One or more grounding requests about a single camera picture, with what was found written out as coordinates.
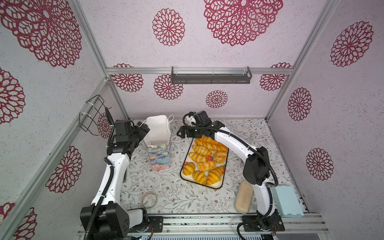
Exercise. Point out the striped bread roll middle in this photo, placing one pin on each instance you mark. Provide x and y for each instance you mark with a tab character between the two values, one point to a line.
197	158

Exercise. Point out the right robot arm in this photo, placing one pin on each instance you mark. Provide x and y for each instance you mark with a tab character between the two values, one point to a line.
257	167

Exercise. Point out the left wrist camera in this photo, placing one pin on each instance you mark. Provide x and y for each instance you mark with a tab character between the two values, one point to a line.
124	127

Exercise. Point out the small orange bread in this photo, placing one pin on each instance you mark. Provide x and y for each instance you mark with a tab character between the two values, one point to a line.
207	166

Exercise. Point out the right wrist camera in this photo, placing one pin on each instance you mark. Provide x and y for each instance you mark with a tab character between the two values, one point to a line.
202	119

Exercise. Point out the black wire wall basket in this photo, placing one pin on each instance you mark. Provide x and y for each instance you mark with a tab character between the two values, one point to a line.
88	118

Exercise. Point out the floral paper bag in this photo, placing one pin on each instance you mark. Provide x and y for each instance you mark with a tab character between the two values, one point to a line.
158	141

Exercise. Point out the round knotted bread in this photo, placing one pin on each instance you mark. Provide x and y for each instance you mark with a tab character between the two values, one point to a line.
220	157

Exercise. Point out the striped bread roll upper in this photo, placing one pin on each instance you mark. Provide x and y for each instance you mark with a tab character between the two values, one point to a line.
201	150

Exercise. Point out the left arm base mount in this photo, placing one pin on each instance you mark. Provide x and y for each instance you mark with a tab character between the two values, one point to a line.
155	225

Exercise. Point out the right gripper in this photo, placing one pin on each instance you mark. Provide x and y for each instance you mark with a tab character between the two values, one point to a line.
184	131

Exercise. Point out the croissant bottom middle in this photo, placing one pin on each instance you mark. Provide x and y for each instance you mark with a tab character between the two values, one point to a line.
200	177

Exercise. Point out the striped bread roll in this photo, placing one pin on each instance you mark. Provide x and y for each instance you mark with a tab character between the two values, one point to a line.
201	150
197	158

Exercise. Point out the mint green box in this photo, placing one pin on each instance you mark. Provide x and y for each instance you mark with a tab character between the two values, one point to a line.
287	203

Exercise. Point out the black rimmed white tray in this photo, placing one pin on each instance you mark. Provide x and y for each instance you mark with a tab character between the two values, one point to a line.
190	179

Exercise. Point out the beige oblong bread loaf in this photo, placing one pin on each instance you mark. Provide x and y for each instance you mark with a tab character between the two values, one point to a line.
244	197

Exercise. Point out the small croissant lower left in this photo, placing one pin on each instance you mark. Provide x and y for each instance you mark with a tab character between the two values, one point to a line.
188	168

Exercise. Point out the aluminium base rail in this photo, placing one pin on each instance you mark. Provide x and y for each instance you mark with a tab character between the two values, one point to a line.
226	224

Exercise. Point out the clear tape roll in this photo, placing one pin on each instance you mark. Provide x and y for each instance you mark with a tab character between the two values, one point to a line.
149	200

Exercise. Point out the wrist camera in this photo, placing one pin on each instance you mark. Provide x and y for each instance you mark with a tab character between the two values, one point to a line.
124	127
202	119

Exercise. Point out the long twisted bread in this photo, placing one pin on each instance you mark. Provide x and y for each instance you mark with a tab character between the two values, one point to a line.
211	144

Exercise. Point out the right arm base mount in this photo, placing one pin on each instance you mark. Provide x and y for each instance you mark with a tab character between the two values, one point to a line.
273	223

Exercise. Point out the croissant lower right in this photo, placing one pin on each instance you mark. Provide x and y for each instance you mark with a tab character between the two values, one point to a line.
215	175

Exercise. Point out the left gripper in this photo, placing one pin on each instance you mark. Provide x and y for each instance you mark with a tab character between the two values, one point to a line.
141	133

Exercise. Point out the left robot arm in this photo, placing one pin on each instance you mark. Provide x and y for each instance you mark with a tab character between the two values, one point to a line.
105	219

